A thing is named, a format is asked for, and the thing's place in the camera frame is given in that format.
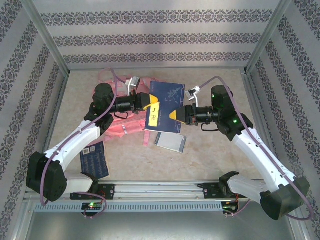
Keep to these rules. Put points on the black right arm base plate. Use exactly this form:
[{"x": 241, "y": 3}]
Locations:
[{"x": 210, "y": 190}]

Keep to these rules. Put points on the pink student backpack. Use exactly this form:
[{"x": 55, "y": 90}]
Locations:
[{"x": 130, "y": 125}]

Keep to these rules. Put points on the dark blue book yellow label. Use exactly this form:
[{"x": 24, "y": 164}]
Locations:
[{"x": 167, "y": 117}]

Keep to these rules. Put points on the dark blue book with barcode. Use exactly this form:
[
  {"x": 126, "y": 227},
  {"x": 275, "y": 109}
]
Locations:
[{"x": 95, "y": 160}]

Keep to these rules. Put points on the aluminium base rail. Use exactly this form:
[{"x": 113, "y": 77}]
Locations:
[{"x": 157, "y": 188}]

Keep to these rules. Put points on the aluminium frame post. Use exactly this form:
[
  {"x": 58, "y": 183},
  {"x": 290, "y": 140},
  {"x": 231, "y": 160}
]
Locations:
[
  {"x": 45, "y": 37},
  {"x": 268, "y": 35}
]

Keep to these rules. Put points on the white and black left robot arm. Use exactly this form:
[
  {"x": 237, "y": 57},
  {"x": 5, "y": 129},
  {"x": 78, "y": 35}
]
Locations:
[{"x": 75, "y": 142}]

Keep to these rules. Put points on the grey white notebook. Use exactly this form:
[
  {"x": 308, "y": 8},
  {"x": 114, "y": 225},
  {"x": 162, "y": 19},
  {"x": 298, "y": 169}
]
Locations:
[{"x": 170, "y": 142}]

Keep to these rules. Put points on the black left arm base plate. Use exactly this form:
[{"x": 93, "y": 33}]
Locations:
[{"x": 107, "y": 191}]

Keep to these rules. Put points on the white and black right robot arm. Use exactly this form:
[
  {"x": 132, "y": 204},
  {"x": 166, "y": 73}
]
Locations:
[{"x": 257, "y": 155}]

